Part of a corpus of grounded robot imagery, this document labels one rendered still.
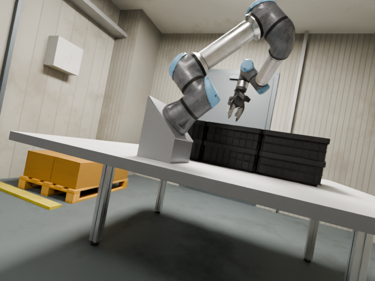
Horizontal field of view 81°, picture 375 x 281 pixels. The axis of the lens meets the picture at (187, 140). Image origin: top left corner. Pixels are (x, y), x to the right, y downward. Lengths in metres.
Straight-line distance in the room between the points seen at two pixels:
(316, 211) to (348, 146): 3.27
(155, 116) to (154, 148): 0.13
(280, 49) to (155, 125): 0.61
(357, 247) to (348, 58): 3.24
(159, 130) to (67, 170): 1.76
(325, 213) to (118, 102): 3.54
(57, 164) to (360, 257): 2.47
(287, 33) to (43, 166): 2.46
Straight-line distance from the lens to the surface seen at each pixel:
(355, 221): 0.69
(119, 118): 3.81
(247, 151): 1.17
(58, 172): 2.62
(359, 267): 1.37
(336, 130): 3.89
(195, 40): 4.49
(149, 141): 0.90
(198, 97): 0.90
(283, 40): 1.06
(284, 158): 1.17
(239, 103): 1.45
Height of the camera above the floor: 0.79
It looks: 1 degrees up
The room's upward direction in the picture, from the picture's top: 11 degrees clockwise
